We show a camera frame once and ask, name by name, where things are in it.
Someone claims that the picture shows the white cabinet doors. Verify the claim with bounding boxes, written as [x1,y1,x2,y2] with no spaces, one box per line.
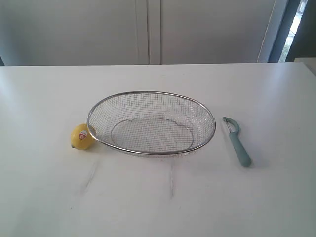
[0,0,286,66]

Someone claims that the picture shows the yellow lemon with sticker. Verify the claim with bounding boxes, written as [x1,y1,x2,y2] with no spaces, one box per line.
[71,123,95,150]

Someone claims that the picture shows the teal handled peeler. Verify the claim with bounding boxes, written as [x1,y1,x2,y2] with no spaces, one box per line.
[223,117,252,167]

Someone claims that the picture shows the oval wire mesh basket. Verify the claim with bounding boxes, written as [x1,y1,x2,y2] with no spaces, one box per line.
[86,91,216,157]

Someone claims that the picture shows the grey window frame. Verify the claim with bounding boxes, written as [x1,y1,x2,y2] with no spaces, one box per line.
[268,0,316,63]

